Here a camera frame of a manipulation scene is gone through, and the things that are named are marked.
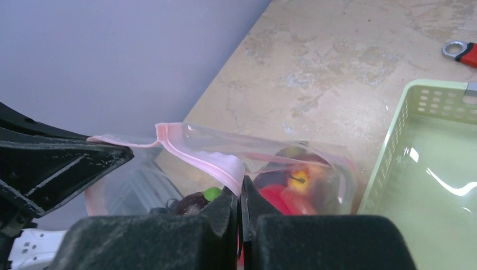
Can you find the red toy tomato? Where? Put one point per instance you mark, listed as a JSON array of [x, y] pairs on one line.
[[287, 201]]

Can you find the clear zip top bag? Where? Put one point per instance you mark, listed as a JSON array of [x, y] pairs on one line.
[[181, 159]]

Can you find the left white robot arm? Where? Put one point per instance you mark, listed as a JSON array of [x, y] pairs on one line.
[[23, 245]]

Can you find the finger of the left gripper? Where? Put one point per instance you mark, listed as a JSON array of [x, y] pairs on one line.
[[42, 172], [14, 121]]

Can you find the red handled adjustable wrench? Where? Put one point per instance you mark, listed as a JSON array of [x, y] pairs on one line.
[[460, 51]]

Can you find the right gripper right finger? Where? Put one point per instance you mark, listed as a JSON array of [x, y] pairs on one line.
[[271, 240]]

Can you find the dark red toy apple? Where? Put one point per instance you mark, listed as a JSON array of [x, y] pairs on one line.
[[310, 179]]

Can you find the light green plastic basket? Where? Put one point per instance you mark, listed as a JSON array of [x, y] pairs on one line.
[[424, 179]]

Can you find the dark purple toy tomato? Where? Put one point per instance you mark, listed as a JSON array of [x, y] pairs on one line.
[[195, 202]]

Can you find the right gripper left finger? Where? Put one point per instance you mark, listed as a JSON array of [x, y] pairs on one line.
[[206, 240]]

